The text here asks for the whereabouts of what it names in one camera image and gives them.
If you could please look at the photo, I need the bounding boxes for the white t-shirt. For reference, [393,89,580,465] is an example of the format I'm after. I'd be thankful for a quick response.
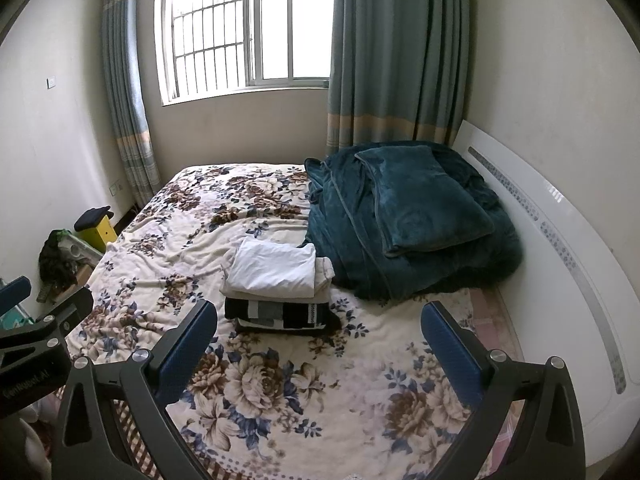
[226,237,316,299]

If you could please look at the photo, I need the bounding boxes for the yellow stool with cushion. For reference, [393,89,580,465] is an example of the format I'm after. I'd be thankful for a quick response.
[74,206,117,252]

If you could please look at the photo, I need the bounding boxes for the white bed headboard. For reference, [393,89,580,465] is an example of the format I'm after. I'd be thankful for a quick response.
[454,122,640,465]

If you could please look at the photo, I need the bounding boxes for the floral bed blanket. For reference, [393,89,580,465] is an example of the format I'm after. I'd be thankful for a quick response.
[67,164,471,479]

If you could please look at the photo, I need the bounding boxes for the black grey folded garment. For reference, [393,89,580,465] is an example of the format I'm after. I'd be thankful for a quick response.
[224,297,334,321]

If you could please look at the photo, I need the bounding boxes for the black bottom folded garment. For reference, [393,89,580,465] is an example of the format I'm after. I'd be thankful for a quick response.
[234,310,342,336]

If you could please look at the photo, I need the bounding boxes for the cream folded garment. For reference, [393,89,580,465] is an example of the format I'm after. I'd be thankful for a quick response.
[220,257,334,304]

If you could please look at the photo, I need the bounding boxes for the teal folded pillow blanket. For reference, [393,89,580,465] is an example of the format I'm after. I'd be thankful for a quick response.
[356,145,495,258]

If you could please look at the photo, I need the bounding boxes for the teal plush blanket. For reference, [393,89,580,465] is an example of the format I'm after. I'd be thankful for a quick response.
[305,141,524,301]

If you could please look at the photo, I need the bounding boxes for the window with bars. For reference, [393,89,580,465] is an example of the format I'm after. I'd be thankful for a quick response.
[154,0,334,104]

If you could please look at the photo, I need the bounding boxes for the left teal curtain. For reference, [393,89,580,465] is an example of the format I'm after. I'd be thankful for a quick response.
[101,0,160,207]

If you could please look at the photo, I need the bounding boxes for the teal curtain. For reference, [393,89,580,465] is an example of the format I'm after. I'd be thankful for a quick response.
[326,0,471,153]
[101,0,160,207]

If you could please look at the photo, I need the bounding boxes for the right teal curtain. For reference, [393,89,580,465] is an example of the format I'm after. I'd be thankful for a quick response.
[326,0,471,153]

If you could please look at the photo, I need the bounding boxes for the dark clutter by wall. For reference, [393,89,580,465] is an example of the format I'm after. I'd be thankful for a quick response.
[37,230,103,304]

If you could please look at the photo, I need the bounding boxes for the wall power outlet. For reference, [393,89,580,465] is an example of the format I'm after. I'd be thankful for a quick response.
[110,180,122,196]

